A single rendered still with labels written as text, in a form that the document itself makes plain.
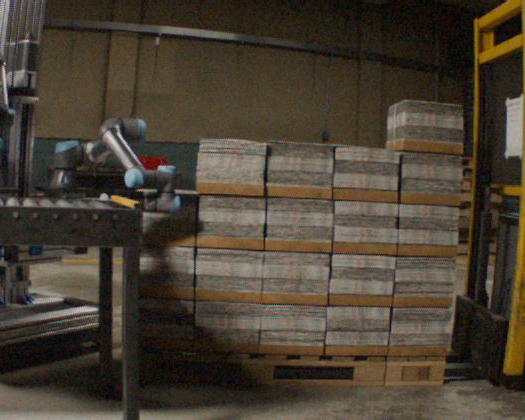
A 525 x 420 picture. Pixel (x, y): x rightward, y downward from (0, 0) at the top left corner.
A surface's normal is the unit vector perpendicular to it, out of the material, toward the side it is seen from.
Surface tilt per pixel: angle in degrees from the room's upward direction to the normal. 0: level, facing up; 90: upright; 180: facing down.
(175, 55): 90
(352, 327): 89
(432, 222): 90
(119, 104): 90
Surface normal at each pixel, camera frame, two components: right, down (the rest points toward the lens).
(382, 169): 0.02, 0.05
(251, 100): 0.38, 0.07
